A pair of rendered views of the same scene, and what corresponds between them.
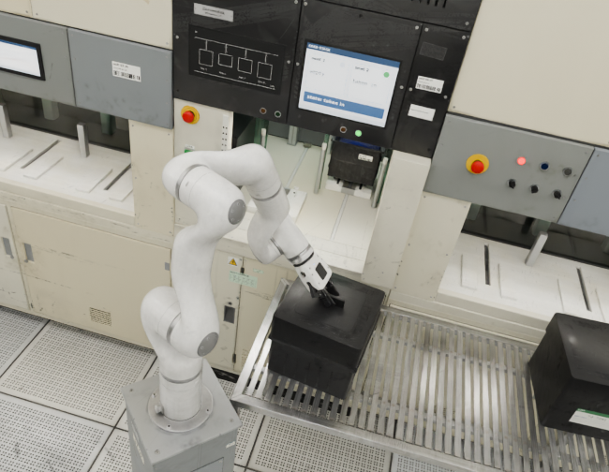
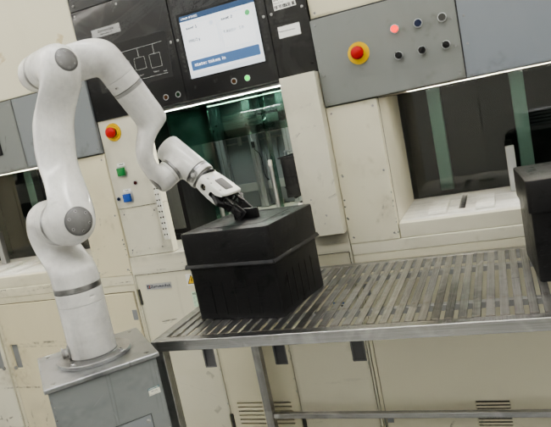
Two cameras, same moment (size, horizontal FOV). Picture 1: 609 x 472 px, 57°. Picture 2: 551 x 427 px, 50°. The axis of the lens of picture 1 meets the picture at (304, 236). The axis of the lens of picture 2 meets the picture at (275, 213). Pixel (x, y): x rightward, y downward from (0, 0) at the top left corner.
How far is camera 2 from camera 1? 120 cm
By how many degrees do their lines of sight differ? 32
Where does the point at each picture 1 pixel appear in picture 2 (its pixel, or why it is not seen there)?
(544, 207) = (444, 65)
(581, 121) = not seen: outside the picture
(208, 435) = (115, 364)
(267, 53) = (153, 43)
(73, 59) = (19, 124)
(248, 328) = (233, 366)
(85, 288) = not seen: hidden behind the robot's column
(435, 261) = (376, 184)
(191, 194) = (30, 62)
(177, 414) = (81, 349)
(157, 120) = (89, 149)
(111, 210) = not seen: hidden behind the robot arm
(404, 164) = (291, 80)
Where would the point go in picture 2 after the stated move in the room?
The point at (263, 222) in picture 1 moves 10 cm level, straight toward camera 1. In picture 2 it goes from (141, 130) to (128, 131)
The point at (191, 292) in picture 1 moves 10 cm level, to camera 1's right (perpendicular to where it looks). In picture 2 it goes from (52, 165) to (87, 158)
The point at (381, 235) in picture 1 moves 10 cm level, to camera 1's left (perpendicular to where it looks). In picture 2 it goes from (305, 169) to (276, 174)
